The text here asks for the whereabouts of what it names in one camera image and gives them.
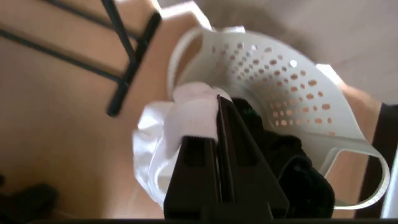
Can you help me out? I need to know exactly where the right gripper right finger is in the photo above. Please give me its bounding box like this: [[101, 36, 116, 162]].
[[221, 95, 290, 220]]

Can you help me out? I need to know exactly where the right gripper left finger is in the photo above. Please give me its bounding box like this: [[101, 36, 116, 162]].
[[164, 95, 224, 220]]

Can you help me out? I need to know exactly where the white printed t-shirt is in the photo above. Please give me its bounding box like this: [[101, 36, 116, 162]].
[[132, 82, 233, 208]]

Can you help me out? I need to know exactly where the white laundry basket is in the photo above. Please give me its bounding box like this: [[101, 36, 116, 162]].
[[167, 26, 391, 211]]

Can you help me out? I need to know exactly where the black clothes rack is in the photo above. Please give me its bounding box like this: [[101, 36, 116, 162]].
[[0, 0, 163, 118]]

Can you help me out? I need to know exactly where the black garment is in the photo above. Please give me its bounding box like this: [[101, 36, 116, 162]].
[[231, 98, 336, 218]]

